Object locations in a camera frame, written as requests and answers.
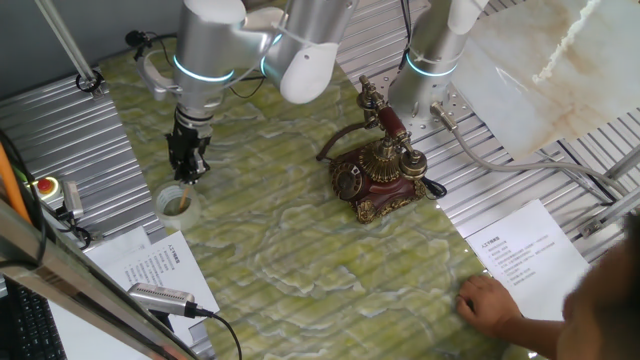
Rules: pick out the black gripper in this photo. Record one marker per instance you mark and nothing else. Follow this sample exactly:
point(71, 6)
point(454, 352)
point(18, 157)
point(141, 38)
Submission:
point(190, 140)

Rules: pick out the thin wooden stick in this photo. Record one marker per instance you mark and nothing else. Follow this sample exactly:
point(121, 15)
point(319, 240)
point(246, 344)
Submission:
point(184, 197)

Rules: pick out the person's bare forearm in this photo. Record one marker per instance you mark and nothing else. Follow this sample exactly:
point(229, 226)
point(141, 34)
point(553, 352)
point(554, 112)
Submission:
point(535, 335)

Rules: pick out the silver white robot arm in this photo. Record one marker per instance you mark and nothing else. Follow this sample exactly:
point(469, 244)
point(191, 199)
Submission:
point(205, 50)

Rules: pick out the red gold phone handset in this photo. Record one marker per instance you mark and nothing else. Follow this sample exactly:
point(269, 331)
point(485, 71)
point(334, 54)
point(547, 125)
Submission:
point(391, 121)

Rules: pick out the person's bare hand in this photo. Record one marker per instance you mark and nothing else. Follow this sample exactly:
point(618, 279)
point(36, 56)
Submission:
point(487, 305)

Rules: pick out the clear tape roll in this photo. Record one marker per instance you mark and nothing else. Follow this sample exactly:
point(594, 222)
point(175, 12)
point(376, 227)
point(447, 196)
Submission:
point(189, 220)

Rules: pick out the printed white paper sheet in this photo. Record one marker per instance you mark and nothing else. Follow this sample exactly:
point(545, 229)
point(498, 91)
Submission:
point(165, 270)
point(520, 250)

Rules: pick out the green marble pattern mat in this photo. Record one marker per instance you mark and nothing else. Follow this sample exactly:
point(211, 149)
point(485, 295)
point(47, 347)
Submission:
point(280, 250)

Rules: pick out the small black microphone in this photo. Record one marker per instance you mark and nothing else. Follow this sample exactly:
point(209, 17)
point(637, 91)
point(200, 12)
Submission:
point(134, 38)

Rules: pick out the red emergency stop button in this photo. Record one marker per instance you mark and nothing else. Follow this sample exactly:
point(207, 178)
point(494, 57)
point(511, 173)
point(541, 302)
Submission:
point(45, 186)

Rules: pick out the slanted silver metal pole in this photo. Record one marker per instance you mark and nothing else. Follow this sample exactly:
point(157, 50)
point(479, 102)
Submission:
point(65, 40)

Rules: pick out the orange tube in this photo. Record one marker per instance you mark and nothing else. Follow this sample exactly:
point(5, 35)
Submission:
point(10, 187)

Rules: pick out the black computer keyboard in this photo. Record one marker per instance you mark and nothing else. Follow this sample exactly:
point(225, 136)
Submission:
point(30, 325)

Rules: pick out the white marble pattern sheet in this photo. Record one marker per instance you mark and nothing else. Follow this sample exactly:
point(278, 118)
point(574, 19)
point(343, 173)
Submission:
point(550, 50)

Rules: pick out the aluminium profile bar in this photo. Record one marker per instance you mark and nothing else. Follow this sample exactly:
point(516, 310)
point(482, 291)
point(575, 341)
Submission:
point(612, 212)
point(625, 162)

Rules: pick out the person's dark haired head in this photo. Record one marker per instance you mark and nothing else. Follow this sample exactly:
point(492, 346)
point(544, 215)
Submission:
point(610, 310)

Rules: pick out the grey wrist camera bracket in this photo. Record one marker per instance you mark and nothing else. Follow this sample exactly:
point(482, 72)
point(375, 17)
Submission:
point(150, 80)

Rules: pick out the grey metal frame bar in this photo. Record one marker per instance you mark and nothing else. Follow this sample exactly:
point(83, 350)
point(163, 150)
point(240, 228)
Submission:
point(60, 280)

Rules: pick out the metal camera stand bracket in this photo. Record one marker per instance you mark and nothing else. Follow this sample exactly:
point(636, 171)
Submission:
point(202, 342)

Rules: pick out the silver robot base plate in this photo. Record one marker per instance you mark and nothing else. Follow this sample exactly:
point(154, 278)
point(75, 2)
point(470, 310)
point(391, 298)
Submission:
point(457, 102)

